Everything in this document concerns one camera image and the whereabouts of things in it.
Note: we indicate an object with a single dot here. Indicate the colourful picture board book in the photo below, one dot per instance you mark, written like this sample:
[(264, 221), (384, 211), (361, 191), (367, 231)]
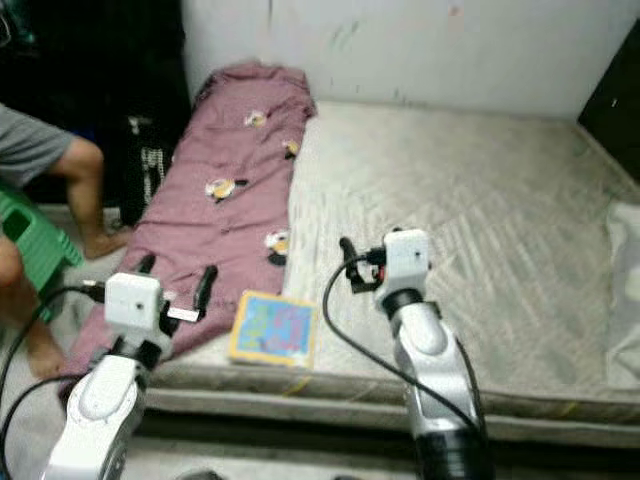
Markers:
[(272, 328)]

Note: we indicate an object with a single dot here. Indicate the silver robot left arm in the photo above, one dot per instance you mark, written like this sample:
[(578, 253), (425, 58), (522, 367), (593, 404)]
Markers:
[(105, 410)]

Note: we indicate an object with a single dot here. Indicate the white quilted mattress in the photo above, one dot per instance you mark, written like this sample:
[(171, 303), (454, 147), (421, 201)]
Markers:
[(440, 200)]

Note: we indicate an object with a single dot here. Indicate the black bag with white print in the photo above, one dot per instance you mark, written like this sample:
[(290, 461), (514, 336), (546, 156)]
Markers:
[(145, 170)]

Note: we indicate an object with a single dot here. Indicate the green plastic stool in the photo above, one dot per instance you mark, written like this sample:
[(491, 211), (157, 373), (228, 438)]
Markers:
[(40, 240)]

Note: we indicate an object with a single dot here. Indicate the purple cartoon print blanket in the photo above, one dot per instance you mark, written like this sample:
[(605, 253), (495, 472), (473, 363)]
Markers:
[(230, 150)]

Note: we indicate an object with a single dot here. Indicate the person in grey shorts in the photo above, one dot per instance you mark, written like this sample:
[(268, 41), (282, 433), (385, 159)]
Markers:
[(30, 145)]

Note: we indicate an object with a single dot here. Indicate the white pillow with green print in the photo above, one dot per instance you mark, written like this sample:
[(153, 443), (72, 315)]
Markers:
[(625, 290)]

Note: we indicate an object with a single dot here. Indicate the black tufted headboard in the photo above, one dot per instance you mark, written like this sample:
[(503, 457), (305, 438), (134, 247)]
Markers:
[(615, 105)]

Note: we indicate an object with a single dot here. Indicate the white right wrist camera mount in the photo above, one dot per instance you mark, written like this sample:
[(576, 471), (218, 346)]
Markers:
[(407, 258)]

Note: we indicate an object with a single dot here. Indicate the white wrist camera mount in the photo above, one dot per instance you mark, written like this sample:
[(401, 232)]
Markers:
[(135, 300), (407, 258)]

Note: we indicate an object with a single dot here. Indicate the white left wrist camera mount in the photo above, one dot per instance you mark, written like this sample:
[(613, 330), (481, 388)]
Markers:
[(135, 300)]

